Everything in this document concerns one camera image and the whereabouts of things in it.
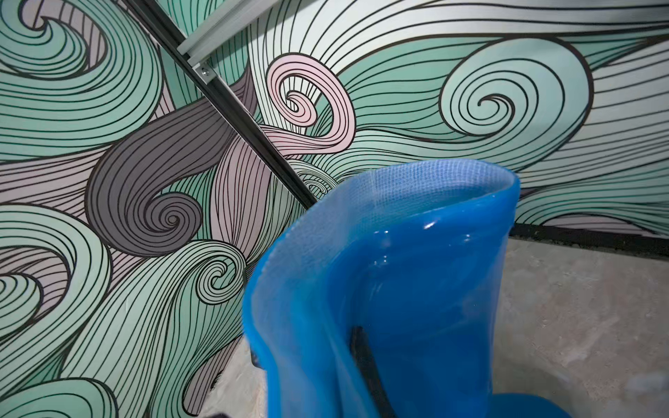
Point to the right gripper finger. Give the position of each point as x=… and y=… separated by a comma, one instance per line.
x=366, y=364

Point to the blue boot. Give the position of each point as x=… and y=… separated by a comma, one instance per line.
x=414, y=254

